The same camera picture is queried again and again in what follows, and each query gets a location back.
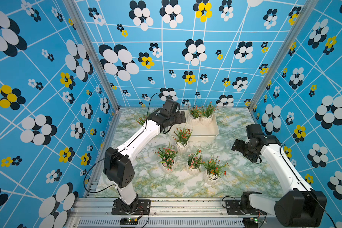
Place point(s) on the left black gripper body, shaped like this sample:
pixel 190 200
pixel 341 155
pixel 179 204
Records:
pixel 172 119

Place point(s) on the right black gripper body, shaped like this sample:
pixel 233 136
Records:
pixel 240 146

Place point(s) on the small pink flower pot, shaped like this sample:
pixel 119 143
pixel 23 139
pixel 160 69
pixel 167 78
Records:
pixel 194 115

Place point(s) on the orange flower pot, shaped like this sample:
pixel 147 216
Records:
pixel 207 113

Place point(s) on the red flower pot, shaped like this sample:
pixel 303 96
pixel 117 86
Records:
pixel 215 169
pixel 182 137

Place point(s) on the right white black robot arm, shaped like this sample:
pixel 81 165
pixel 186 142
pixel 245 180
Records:
pixel 300 205

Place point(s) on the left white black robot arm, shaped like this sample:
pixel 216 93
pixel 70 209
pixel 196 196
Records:
pixel 119 162

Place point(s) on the cream plastic storage box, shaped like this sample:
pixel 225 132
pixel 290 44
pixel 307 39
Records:
pixel 200 132

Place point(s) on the right green circuit board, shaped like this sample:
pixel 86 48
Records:
pixel 250 222

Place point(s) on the green circuit board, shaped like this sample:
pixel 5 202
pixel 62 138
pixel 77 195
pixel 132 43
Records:
pixel 250 222
pixel 129 221

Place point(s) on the left green circuit board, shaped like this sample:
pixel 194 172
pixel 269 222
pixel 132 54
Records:
pixel 129 221

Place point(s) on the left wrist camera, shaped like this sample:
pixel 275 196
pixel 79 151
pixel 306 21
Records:
pixel 171 106

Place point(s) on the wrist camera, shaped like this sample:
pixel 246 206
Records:
pixel 171 106
pixel 253 130

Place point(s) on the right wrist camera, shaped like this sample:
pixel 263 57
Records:
pixel 253 130

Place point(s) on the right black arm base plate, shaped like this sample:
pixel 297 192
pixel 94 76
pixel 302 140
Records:
pixel 236 207

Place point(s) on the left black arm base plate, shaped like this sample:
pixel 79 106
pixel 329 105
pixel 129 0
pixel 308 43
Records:
pixel 140 206

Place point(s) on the aluminium front rail frame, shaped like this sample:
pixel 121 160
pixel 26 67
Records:
pixel 164 213

